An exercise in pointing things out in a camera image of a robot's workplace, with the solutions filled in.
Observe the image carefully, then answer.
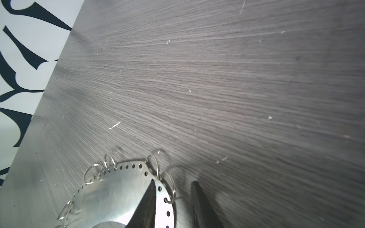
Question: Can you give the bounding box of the perforated metal ring plate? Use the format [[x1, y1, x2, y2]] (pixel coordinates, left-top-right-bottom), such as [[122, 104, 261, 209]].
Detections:
[[58, 161, 175, 228]]

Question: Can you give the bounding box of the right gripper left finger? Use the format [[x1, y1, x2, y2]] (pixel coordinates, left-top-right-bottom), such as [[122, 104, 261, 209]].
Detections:
[[125, 180, 156, 228]]

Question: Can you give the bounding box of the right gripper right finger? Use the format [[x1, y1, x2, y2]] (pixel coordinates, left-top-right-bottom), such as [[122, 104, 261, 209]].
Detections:
[[190, 181, 224, 228]]

